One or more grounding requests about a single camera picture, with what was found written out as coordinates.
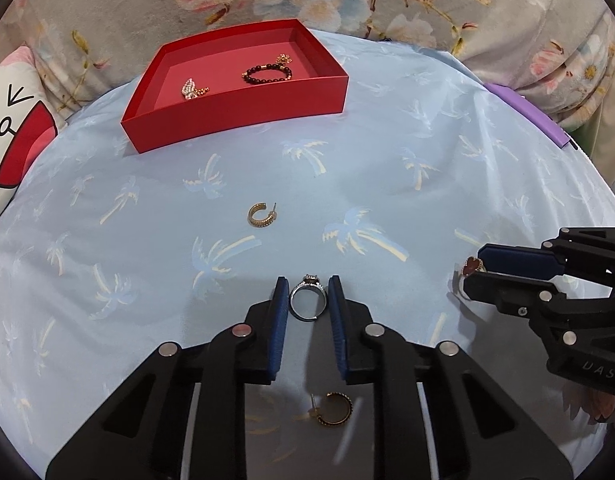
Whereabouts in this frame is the silver gemstone ring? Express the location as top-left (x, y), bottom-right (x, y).
top-left (288, 273), bottom-right (331, 322)

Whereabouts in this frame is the white cat face pillow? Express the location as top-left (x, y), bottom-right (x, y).
top-left (0, 46), bottom-right (65, 215)

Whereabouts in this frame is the purple flat object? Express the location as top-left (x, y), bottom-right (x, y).
top-left (485, 84), bottom-right (571, 148)

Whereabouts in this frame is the light blue palm-print sheet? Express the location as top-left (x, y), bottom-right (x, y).
top-left (0, 33), bottom-right (615, 474)

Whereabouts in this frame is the black bead bracelet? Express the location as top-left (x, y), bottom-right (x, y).
top-left (241, 62), bottom-right (293, 86)

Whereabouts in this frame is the red heart ring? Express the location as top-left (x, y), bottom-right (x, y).
top-left (457, 254), bottom-right (488, 302)

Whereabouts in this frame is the grey floral plush blanket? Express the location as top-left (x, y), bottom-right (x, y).
top-left (0, 0), bottom-right (615, 181)

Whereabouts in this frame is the gold hoop earring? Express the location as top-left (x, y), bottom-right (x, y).
top-left (309, 391), bottom-right (354, 428)
top-left (246, 202), bottom-right (278, 229)

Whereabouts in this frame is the red jewelry tray box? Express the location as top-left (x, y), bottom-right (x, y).
top-left (121, 18), bottom-right (349, 153)

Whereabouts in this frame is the person's right hand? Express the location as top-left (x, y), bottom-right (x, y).
top-left (562, 382), bottom-right (615, 425)

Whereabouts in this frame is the gold wrist watch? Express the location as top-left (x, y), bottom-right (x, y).
top-left (276, 54), bottom-right (292, 65)

